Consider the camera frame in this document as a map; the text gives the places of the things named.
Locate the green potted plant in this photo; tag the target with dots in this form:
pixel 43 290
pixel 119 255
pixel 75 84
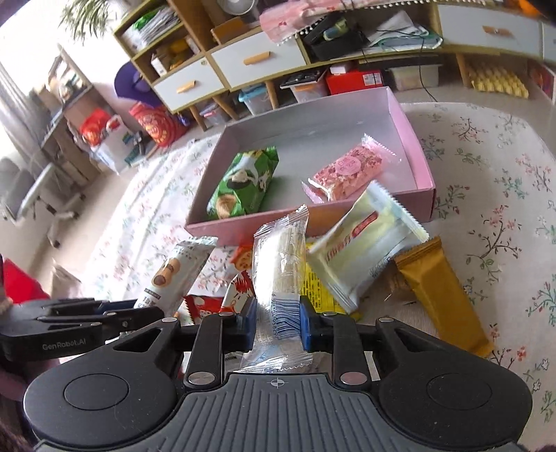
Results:
pixel 87 11

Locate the yellow egg tray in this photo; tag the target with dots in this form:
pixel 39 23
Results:
pixel 499 80

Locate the orange cookie packet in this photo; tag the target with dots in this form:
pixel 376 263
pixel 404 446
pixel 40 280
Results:
pixel 241 263

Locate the brown paper bag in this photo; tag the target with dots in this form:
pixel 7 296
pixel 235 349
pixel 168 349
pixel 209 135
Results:
pixel 65 278

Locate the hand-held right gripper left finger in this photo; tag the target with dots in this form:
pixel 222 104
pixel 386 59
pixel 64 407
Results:
pixel 248 326

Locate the clear snack packet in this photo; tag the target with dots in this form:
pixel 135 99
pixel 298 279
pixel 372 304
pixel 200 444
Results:
pixel 278 260

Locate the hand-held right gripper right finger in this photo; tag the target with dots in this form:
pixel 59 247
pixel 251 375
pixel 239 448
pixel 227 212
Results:
pixel 305 326

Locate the round red bag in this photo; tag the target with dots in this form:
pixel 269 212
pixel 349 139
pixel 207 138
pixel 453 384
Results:
pixel 154 124

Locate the pink tasselled cloth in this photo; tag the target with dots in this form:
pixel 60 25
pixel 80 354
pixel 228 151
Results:
pixel 295 19

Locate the red snack packet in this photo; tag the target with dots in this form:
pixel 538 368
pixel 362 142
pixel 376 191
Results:
pixel 202 305

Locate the black storage box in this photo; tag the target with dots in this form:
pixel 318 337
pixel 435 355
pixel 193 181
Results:
pixel 334 41

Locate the yellow boxes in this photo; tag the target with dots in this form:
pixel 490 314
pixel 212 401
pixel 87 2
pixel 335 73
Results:
pixel 180 52

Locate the small white box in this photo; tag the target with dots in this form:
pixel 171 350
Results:
pixel 160 65

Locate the red cloth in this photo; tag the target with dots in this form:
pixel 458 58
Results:
pixel 21 282

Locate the brown cardboard box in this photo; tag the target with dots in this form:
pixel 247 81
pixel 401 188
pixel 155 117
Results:
pixel 230 30

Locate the white cookie stick packet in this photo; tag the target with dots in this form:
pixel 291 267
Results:
pixel 173 274

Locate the white teal folded cloth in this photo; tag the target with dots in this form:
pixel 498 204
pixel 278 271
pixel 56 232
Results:
pixel 404 30

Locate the yellow snack packet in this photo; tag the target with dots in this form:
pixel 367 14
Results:
pixel 313 289

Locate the white cabinet drawer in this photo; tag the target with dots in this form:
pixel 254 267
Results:
pixel 549 41
pixel 491 19
pixel 191 93
pixel 260 69

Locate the clear container with black lid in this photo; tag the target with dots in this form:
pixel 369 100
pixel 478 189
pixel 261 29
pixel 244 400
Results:
pixel 306 84

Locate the blue lidded plastic container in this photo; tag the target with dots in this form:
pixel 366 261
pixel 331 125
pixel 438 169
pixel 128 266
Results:
pixel 256 102

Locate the wooden cabinet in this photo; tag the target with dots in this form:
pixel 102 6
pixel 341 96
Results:
pixel 191 26

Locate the clear plastic container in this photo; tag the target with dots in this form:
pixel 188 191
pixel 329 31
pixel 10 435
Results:
pixel 412 78

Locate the purple hat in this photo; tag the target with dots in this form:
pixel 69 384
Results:
pixel 130 84

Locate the wooden desk shelf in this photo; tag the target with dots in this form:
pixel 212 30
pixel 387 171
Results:
pixel 76 108

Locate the green snack packet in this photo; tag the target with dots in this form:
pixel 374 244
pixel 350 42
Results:
pixel 243 182

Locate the red cardboard box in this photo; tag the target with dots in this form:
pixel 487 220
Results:
pixel 352 82

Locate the pale green cracker packet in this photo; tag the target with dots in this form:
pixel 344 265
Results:
pixel 360 247

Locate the gold snack packet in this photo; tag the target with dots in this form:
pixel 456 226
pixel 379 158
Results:
pixel 438 291

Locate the stack of white green papers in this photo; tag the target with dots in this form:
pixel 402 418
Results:
pixel 152 26

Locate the pink cardboard box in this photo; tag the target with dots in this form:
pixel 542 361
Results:
pixel 312 126

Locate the grey office chair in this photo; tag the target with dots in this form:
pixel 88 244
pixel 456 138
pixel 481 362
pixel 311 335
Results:
pixel 30 191

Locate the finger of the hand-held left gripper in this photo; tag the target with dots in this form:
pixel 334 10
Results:
pixel 117 305
pixel 134 319

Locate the white desk fan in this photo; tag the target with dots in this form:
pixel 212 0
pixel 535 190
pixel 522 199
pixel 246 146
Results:
pixel 236 5

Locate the red white gift bag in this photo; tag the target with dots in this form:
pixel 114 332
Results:
pixel 97 128

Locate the pink snack packet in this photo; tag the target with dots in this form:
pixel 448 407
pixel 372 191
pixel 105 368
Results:
pixel 347 171

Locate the floral blanket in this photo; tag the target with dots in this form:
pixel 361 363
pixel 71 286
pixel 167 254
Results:
pixel 486 182

